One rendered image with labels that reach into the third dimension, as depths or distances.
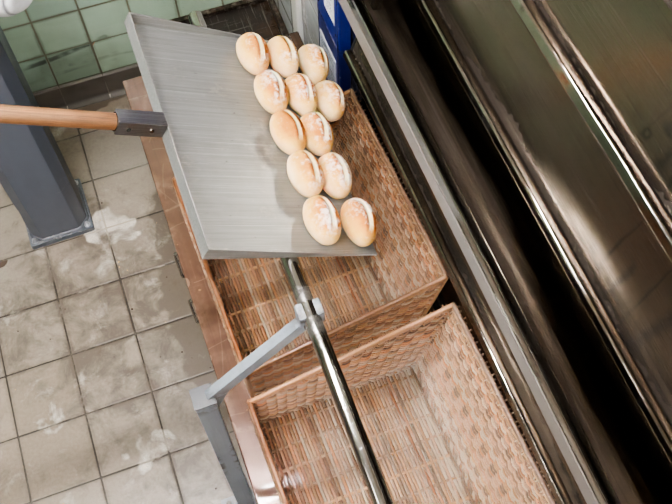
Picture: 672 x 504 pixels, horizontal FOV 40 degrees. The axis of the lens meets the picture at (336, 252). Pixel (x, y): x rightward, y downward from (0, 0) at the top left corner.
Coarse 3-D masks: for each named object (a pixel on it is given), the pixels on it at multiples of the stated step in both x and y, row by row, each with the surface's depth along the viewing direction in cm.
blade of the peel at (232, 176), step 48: (144, 48) 174; (192, 48) 181; (192, 96) 172; (240, 96) 179; (192, 144) 165; (240, 144) 171; (192, 192) 158; (240, 192) 163; (288, 192) 169; (240, 240) 157; (288, 240) 162
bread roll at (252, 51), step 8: (248, 32) 186; (240, 40) 185; (248, 40) 183; (256, 40) 183; (264, 40) 185; (240, 48) 184; (248, 48) 182; (256, 48) 182; (264, 48) 183; (240, 56) 183; (248, 56) 182; (256, 56) 182; (264, 56) 183; (248, 64) 183; (256, 64) 182; (264, 64) 183; (256, 72) 183
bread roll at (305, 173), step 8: (296, 152) 171; (304, 152) 171; (288, 160) 171; (296, 160) 170; (304, 160) 169; (312, 160) 170; (288, 168) 170; (296, 168) 169; (304, 168) 168; (312, 168) 168; (320, 168) 169; (288, 176) 171; (296, 176) 169; (304, 176) 168; (312, 176) 168; (320, 176) 169; (296, 184) 169; (304, 184) 168; (312, 184) 168; (320, 184) 169; (304, 192) 169; (312, 192) 169
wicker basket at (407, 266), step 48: (336, 144) 232; (384, 192) 213; (192, 240) 230; (384, 240) 218; (240, 288) 224; (288, 288) 224; (336, 288) 223; (384, 288) 222; (432, 288) 197; (240, 336) 217; (336, 336) 196
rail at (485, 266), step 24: (360, 0) 153; (360, 24) 152; (384, 48) 148; (384, 72) 147; (408, 96) 143; (408, 120) 142; (432, 144) 139; (432, 168) 138; (456, 192) 135; (456, 216) 134; (480, 240) 131; (480, 264) 130; (504, 288) 127; (504, 312) 126; (528, 336) 123; (528, 360) 123; (552, 384) 120; (552, 408) 120; (576, 432) 117; (576, 456) 117; (600, 480) 114
